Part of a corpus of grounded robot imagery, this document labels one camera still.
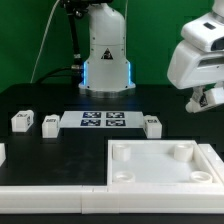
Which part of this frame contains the white square table top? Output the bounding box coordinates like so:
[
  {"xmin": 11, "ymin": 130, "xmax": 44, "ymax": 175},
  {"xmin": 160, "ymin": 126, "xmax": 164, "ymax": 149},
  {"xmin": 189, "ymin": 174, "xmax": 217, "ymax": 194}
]
[{"xmin": 107, "ymin": 140, "xmax": 224, "ymax": 194}]

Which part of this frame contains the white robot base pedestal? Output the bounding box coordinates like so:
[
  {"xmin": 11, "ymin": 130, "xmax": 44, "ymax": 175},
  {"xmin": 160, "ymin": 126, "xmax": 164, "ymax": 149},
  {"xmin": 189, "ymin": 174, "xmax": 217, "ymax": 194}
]
[{"xmin": 79, "ymin": 3, "xmax": 136, "ymax": 98}]

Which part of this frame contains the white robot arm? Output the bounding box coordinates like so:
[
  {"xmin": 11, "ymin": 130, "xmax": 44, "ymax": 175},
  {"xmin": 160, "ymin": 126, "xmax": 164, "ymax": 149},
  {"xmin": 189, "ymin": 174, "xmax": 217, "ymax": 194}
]
[{"xmin": 167, "ymin": 0, "xmax": 224, "ymax": 108}]

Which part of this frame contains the white cable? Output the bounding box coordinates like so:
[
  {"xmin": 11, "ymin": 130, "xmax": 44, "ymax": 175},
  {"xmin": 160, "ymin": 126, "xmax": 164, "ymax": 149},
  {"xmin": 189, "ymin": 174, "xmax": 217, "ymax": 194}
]
[{"xmin": 29, "ymin": 0, "xmax": 62, "ymax": 84}]

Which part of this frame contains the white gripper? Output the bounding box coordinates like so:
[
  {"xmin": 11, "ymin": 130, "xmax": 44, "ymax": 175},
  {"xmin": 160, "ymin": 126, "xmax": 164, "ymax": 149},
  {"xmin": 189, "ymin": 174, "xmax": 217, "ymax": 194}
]
[{"xmin": 167, "ymin": 40, "xmax": 224, "ymax": 103}]

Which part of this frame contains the white U-shaped obstacle fence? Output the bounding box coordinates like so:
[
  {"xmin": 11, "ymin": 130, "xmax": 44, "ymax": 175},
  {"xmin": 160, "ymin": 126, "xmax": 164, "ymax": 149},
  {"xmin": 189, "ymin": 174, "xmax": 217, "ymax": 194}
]
[{"xmin": 0, "ymin": 142, "xmax": 224, "ymax": 215}]

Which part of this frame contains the black cable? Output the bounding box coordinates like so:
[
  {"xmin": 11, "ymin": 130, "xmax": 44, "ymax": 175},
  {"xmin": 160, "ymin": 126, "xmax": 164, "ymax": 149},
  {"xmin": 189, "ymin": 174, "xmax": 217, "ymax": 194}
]
[{"xmin": 34, "ymin": 6, "xmax": 84, "ymax": 84}]

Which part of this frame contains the white marker sheet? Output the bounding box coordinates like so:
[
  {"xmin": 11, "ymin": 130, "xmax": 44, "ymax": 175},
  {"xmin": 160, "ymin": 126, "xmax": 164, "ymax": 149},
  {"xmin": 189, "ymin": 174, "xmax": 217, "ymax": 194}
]
[{"xmin": 60, "ymin": 111, "xmax": 144, "ymax": 128}]

